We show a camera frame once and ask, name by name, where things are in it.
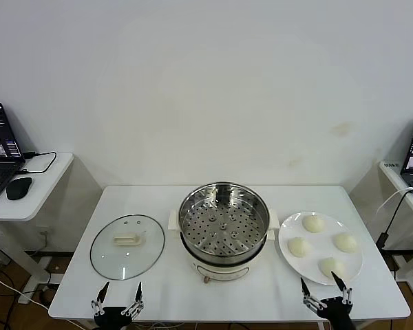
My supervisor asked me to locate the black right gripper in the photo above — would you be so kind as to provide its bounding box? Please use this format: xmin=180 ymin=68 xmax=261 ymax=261
xmin=299 ymin=270 xmax=357 ymax=330

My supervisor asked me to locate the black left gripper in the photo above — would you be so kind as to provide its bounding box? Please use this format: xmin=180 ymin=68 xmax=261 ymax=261
xmin=91 ymin=281 xmax=145 ymax=330

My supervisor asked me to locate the white steamed baozi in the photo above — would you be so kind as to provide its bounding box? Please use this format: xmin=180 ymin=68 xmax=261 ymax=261
xmin=317 ymin=256 xmax=346 ymax=278
xmin=302 ymin=214 xmax=327 ymax=234
xmin=332 ymin=232 xmax=359 ymax=254
xmin=287 ymin=236 xmax=313 ymax=258

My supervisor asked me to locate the round glass pot lid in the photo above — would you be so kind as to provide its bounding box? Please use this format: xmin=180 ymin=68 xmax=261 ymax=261
xmin=89 ymin=214 xmax=167 ymax=281

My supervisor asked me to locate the black computer mouse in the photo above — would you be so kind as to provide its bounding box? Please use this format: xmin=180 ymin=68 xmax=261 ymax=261
xmin=5 ymin=176 xmax=33 ymax=201

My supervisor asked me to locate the stainless steel steamer basket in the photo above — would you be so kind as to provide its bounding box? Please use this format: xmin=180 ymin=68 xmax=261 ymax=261
xmin=167 ymin=181 xmax=281 ymax=257

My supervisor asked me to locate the round white plate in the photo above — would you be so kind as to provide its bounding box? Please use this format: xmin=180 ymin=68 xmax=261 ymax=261
xmin=278 ymin=210 xmax=365 ymax=286

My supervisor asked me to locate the cream electric cooker base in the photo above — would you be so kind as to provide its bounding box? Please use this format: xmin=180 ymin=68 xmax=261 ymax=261
xmin=178 ymin=230 xmax=276 ymax=285

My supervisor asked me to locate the black cable with adapter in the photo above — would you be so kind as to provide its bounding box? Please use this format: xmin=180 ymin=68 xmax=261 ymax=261
xmin=377 ymin=190 xmax=413 ymax=252

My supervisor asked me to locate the white floor cable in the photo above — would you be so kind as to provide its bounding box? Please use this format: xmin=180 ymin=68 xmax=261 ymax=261
xmin=0 ymin=267 xmax=51 ymax=310

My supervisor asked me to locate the white wall outlet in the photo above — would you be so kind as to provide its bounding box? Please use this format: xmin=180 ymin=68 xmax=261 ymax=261
xmin=36 ymin=225 xmax=53 ymax=245

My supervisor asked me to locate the black laptop cable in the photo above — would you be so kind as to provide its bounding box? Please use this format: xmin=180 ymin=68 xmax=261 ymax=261
xmin=20 ymin=150 xmax=58 ymax=174

